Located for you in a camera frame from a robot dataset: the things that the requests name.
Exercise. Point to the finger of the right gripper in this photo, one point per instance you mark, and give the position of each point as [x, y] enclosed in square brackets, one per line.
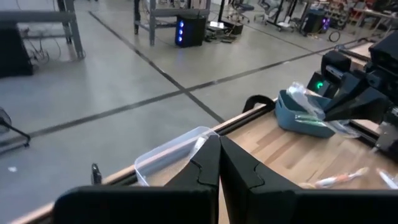
[351, 87]
[363, 107]

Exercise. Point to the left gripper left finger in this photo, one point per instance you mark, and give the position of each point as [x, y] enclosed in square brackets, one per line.
[140, 205]

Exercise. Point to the clear plastic container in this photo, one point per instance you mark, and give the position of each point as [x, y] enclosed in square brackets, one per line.
[161, 155]

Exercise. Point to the black box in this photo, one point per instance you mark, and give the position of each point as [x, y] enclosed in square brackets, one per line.
[14, 53]

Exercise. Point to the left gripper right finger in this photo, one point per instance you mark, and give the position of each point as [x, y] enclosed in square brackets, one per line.
[280, 208]

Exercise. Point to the white paper scrap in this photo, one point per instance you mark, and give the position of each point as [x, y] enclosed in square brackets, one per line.
[12, 169]

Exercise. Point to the black floor equipment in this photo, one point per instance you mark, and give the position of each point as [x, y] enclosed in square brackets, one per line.
[233, 28]

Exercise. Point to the grey metal table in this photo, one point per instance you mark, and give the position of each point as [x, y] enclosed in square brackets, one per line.
[37, 16]
[152, 25]

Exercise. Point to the teal plastic bin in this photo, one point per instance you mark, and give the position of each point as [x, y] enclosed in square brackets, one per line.
[295, 124]

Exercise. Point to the wooden table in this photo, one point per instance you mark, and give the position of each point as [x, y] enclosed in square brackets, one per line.
[362, 49]

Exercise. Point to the black computer purple light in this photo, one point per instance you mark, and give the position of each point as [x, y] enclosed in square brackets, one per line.
[314, 23]

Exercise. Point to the office chair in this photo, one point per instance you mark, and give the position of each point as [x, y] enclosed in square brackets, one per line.
[244, 7]

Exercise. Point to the black computer tower blue lights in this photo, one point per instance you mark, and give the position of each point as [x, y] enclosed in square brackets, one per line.
[192, 31]

